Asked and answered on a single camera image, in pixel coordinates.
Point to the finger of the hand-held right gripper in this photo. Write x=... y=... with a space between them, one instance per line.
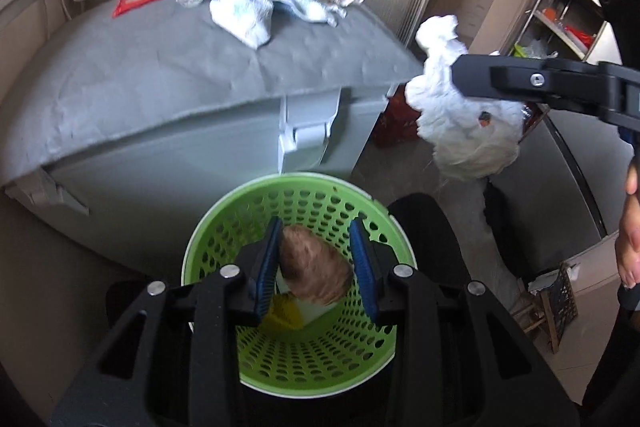
x=525 y=79

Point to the white tissue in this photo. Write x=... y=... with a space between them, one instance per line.
x=465 y=132

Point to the person's right hand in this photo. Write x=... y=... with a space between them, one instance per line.
x=631 y=237

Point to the white foam block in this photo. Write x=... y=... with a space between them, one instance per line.
x=312 y=309

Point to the green perforated plastic basket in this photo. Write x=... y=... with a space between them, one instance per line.
x=310 y=357

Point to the wooden crate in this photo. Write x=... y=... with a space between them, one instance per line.
x=552 y=299

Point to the steel cabinet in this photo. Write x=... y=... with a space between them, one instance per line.
x=550 y=197

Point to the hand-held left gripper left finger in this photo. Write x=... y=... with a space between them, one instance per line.
x=267 y=272

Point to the grey plastic storage box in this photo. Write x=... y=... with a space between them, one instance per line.
x=200 y=157

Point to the brown walnut shell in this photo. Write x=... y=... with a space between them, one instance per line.
x=315 y=267

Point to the yellow foam fruit net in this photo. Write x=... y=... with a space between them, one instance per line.
x=285 y=313

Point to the red bag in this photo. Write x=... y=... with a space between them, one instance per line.
x=395 y=119

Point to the white and blue towel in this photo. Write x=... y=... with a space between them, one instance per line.
x=270 y=2

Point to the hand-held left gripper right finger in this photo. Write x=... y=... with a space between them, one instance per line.
x=365 y=272

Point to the metal shelf rack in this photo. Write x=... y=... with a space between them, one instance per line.
x=565 y=17

